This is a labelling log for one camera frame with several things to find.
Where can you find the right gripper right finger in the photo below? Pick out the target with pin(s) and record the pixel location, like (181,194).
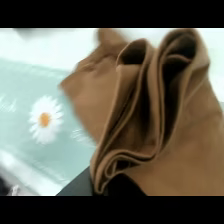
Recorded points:
(125,186)

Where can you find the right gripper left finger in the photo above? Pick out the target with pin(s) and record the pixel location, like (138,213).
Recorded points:
(78,187)

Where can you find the brown shirt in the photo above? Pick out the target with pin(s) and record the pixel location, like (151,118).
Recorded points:
(186,140)

